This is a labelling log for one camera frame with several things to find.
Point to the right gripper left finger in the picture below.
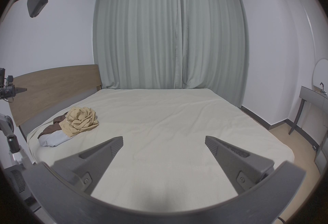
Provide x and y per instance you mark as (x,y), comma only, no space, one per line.
(97,161)

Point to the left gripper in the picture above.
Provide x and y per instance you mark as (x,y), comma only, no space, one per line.
(10,90)

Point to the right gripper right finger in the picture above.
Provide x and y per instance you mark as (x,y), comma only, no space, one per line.
(230,161)

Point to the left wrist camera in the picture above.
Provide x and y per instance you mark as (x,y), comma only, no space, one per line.
(10,79)

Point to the bed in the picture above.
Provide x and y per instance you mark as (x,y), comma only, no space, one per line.
(166,120)

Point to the grey dressing table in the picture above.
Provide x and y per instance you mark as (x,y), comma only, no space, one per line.
(311,96)

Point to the white garment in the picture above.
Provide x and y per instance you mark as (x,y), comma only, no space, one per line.
(55,139)

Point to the grey-green curtain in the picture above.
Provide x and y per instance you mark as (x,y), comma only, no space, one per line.
(153,38)

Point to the brown garment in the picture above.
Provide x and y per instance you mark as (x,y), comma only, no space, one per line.
(51,129)

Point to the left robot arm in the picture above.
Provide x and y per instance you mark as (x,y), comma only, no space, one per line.
(12,145)

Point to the tan shorts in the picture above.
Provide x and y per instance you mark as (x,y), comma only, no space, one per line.
(79,121)

